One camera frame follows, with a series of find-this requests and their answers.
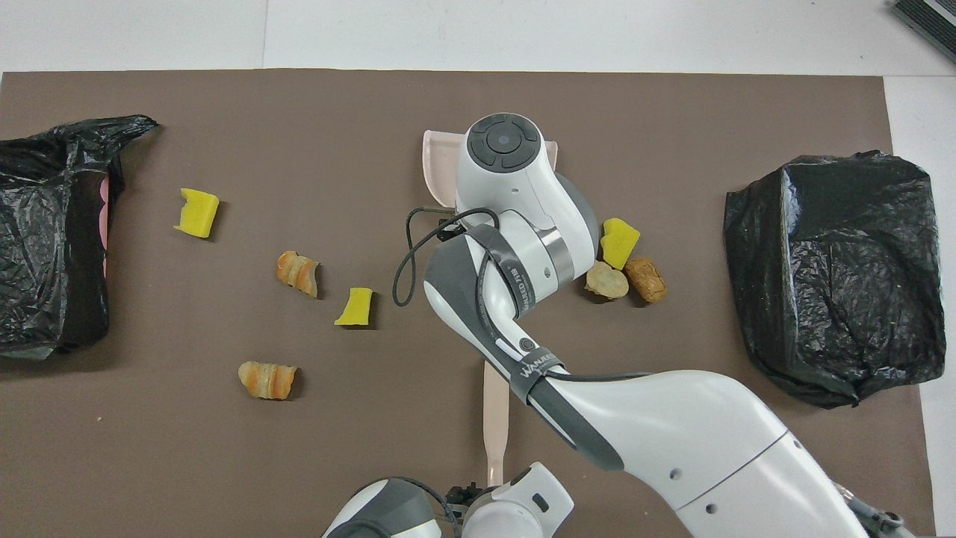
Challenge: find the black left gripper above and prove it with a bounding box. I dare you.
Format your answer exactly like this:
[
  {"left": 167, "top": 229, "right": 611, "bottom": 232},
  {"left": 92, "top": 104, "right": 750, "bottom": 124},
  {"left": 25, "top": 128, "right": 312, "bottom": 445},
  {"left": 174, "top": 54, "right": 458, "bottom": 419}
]
[{"left": 447, "top": 484, "right": 486, "bottom": 516}]

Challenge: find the beige hand brush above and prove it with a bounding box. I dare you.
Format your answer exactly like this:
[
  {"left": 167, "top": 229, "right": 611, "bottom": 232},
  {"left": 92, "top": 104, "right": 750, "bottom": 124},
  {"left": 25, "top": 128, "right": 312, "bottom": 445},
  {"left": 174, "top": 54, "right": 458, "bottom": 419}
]
[{"left": 482, "top": 360, "right": 512, "bottom": 486}]

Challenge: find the small yellow sponge piece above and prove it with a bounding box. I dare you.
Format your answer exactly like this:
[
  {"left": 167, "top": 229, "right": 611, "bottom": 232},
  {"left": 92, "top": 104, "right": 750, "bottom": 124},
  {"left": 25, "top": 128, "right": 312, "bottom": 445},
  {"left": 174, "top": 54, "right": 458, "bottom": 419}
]
[{"left": 334, "top": 287, "right": 374, "bottom": 328}]

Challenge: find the striped bread chunk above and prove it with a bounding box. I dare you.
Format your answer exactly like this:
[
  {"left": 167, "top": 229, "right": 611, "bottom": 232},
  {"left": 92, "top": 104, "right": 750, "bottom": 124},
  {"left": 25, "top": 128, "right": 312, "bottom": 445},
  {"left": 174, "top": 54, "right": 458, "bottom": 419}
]
[
  {"left": 238, "top": 360, "right": 298, "bottom": 401},
  {"left": 276, "top": 250, "right": 321, "bottom": 299}
]

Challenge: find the pale bread piece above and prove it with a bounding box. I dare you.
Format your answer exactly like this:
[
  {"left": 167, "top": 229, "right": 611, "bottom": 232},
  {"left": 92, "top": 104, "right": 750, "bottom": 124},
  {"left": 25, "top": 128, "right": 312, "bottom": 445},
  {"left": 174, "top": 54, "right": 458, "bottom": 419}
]
[{"left": 585, "top": 261, "right": 630, "bottom": 301}]

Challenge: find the brown bread bun piece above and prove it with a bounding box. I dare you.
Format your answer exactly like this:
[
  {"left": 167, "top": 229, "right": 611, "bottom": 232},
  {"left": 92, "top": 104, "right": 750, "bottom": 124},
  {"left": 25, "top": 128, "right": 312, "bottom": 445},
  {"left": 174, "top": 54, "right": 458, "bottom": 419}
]
[{"left": 624, "top": 256, "right": 668, "bottom": 304}]

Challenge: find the wedge yellow sponge piece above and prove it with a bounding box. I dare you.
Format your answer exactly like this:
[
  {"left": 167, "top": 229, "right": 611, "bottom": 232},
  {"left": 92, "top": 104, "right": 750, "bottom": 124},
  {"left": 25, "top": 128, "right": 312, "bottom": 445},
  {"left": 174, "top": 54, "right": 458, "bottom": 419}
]
[{"left": 600, "top": 217, "right": 642, "bottom": 270}]

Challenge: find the beige plastic dustpan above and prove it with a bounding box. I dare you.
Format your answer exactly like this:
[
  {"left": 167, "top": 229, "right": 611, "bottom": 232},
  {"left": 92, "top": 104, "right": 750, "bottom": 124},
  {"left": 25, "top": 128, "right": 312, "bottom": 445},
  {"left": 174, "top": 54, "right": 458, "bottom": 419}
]
[{"left": 422, "top": 129, "right": 559, "bottom": 210}]

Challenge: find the large notched yellow sponge piece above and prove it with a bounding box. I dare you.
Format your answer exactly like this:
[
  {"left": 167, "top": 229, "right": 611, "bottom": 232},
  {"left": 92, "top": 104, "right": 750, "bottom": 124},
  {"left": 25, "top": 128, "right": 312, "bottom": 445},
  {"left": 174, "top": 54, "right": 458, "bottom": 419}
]
[{"left": 173, "top": 188, "right": 221, "bottom": 240}]

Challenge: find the flat black bag-lined bin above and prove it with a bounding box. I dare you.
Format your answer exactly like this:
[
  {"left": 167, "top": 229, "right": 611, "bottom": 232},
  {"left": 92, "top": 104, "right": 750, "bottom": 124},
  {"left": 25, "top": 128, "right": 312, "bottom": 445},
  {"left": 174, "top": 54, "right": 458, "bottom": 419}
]
[{"left": 723, "top": 149, "right": 947, "bottom": 409}]

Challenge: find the pink bin with black bag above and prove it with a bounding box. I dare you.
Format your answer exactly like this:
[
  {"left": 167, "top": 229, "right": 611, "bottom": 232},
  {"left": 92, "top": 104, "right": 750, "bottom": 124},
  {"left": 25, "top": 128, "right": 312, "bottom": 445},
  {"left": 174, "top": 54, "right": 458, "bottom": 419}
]
[{"left": 0, "top": 114, "right": 160, "bottom": 361}]

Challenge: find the brown table mat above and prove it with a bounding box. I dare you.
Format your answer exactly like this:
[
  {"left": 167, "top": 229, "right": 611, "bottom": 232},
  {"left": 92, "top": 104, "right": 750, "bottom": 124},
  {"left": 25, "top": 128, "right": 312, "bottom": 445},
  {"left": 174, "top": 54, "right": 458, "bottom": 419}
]
[{"left": 0, "top": 69, "right": 934, "bottom": 538}]

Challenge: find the dark ribbed device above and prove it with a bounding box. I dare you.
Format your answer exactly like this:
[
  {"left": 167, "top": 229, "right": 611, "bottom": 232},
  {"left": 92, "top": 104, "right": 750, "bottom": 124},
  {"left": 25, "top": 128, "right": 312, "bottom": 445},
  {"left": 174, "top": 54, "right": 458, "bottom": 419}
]
[{"left": 891, "top": 0, "right": 956, "bottom": 65}]

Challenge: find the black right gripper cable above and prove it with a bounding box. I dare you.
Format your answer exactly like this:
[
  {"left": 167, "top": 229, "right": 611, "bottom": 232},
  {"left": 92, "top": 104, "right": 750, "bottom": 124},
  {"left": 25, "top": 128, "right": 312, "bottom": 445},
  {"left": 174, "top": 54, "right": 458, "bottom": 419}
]
[{"left": 392, "top": 207, "right": 654, "bottom": 389}]

